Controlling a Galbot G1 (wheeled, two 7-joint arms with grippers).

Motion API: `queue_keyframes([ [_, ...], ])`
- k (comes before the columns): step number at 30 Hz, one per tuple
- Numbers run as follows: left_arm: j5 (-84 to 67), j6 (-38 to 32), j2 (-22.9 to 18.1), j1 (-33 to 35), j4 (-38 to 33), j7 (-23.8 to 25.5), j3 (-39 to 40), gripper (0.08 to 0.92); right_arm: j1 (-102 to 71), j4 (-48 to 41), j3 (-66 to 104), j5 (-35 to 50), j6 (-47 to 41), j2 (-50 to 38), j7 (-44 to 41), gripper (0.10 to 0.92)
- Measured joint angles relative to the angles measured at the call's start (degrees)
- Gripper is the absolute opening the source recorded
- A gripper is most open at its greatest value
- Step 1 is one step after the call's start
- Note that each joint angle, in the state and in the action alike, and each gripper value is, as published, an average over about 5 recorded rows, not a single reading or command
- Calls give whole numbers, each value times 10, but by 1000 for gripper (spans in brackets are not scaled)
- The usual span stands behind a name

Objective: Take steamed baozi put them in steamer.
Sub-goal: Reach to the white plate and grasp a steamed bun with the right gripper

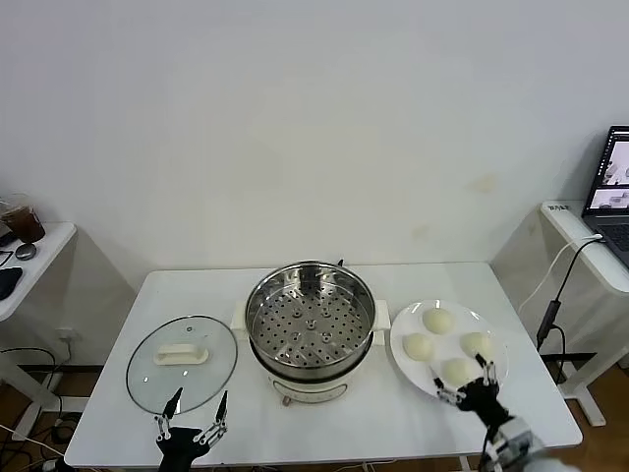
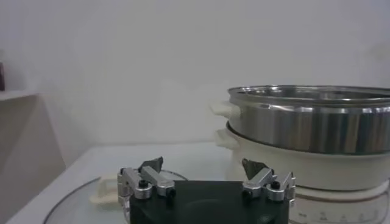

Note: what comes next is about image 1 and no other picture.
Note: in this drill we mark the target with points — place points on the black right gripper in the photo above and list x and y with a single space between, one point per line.
481 400

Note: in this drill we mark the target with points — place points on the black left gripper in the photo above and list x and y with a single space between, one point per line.
178 442

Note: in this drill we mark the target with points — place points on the white steamed baozi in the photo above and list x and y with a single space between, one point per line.
474 341
417 346
457 371
437 320

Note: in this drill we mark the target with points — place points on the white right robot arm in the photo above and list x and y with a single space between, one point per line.
516 440

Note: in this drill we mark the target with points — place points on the steel steamer pot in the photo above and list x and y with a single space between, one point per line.
309 388

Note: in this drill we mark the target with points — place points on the stainless steel steamer basket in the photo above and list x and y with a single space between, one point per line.
309 339

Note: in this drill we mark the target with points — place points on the white round plate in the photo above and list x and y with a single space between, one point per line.
417 378

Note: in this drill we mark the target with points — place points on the white label with text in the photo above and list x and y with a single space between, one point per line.
557 207

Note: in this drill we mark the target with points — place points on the dark grey laptop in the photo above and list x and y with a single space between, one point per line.
609 236

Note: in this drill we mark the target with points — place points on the round grey disc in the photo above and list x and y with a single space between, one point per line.
25 252

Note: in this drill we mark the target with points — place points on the plastic cup of iced coffee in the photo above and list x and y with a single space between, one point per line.
27 226

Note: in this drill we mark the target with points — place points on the white wall socket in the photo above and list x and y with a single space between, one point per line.
66 336

